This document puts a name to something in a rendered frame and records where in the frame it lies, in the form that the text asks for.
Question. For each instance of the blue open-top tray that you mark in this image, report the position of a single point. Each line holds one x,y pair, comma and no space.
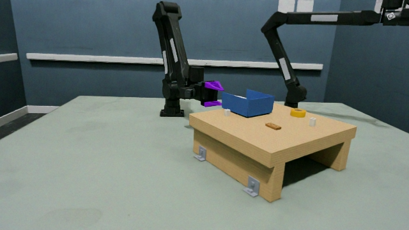
256,103

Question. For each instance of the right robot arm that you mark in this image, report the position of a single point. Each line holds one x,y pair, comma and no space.
176,66

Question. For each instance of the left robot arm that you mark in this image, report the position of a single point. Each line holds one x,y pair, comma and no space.
296,92

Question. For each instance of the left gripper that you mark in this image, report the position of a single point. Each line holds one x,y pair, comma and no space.
403,21

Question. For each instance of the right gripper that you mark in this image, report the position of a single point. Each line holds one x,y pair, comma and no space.
209,92

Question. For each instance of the yellow tape roll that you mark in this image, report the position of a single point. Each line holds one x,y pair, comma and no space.
299,113

